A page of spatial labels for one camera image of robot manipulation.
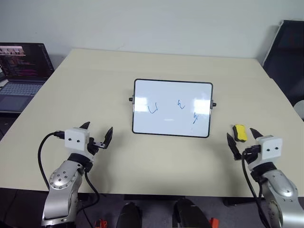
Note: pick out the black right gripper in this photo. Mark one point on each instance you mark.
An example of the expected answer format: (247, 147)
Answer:
(249, 154)

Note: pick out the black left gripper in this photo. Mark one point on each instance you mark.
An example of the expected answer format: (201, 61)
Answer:
(93, 146)

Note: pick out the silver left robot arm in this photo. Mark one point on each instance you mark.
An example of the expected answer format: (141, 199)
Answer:
(62, 180)

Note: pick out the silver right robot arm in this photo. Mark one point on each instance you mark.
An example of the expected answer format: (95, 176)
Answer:
(280, 190)

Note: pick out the yellow and black eraser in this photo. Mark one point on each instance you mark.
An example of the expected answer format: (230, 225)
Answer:
(240, 133)

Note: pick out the white round object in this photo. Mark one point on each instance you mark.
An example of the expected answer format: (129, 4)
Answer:
(299, 108)

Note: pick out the small black-framed whiteboard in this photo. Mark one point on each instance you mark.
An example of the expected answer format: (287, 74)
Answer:
(172, 108)

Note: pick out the orange clamp part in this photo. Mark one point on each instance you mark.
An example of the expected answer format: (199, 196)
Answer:
(101, 223)
(213, 222)

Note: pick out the dark rounded shape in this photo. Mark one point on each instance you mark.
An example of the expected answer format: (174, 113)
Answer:
(190, 213)
(129, 215)

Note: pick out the open laptop with dark screen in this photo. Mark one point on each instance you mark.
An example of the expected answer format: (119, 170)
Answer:
(21, 76)

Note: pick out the black monitor with white edge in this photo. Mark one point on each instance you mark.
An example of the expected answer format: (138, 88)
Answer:
(285, 54)

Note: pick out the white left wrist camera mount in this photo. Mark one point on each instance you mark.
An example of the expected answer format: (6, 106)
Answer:
(76, 140)

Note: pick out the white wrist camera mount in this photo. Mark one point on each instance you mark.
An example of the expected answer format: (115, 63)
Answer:
(76, 140)
(270, 148)

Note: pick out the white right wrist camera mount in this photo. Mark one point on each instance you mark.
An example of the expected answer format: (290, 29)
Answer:
(270, 148)

